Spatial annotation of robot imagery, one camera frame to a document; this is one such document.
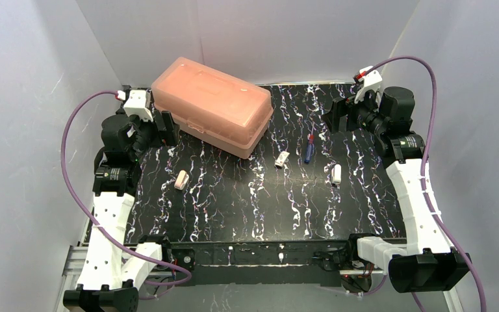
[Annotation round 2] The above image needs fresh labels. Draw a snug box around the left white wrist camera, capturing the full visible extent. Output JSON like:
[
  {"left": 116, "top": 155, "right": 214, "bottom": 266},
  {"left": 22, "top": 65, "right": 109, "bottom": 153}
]
[{"left": 116, "top": 89, "right": 153, "bottom": 122}]

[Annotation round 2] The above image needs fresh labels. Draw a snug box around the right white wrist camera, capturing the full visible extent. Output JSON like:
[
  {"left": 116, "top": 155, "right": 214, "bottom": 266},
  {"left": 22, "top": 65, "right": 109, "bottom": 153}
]
[{"left": 353, "top": 66, "right": 383, "bottom": 105}]

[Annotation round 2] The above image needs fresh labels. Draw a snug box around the blue red pen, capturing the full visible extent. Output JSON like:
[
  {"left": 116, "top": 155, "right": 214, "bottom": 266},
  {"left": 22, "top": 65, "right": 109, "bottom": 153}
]
[{"left": 304, "top": 135, "right": 314, "bottom": 164}]

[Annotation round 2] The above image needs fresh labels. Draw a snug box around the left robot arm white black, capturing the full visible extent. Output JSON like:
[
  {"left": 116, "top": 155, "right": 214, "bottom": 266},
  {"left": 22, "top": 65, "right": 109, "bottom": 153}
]
[{"left": 62, "top": 110, "right": 179, "bottom": 311}]

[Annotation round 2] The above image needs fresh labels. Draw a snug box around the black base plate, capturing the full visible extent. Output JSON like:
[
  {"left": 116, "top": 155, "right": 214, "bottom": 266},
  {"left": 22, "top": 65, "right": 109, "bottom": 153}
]
[{"left": 131, "top": 239, "right": 388, "bottom": 289}]

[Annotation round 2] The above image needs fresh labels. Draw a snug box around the pink translucent plastic box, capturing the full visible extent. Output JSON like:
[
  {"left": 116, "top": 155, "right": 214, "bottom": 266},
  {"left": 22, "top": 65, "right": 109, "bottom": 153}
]
[{"left": 151, "top": 57, "right": 273, "bottom": 159}]

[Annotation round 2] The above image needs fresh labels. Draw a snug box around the white mini stapler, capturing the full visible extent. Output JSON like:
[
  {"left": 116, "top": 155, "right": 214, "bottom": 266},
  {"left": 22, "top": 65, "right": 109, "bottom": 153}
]
[{"left": 331, "top": 164, "right": 342, "bottom": 185}]

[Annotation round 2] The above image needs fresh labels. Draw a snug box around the pink mini stapler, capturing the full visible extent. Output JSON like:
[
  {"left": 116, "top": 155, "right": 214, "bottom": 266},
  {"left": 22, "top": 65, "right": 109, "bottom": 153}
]
[{"left": 174, "top": 170, "right": 190, "bottom": 190}]

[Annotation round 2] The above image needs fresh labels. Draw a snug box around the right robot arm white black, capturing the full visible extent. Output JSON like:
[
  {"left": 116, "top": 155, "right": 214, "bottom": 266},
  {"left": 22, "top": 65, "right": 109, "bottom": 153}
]
[{"left": 317, "top": 86, "right": 469, "bottom": 294}]

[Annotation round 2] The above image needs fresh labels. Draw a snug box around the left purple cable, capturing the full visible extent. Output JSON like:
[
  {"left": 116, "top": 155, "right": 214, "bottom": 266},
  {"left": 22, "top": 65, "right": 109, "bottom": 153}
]
[{"left": 60, "top": 89, "right": 193, "bottom": 300}]

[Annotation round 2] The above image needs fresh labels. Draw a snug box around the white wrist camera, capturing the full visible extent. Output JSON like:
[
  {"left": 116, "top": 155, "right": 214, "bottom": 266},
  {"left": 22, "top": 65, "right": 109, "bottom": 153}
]
[
  {"left": 116, "top": 89, "right": 153, "bottom": 122},
  {"left": 353, "top": 66, "right": 383, "bottom": 105}
]

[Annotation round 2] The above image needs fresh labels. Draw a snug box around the purple cable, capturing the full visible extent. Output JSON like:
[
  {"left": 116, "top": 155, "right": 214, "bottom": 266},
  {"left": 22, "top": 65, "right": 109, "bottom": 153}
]
[
  {"left": 60, "top": 89, "right": 193, "bottom": 300},
  {"left": 363, "top": 56, "right": 488, "bottom": 312}
]

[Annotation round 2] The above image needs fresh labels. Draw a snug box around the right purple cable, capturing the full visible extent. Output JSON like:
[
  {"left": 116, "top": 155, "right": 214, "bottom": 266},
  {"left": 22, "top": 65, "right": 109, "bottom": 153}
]
[{"left": 363, "top": 56, "right": 488, "bottom": 312}]

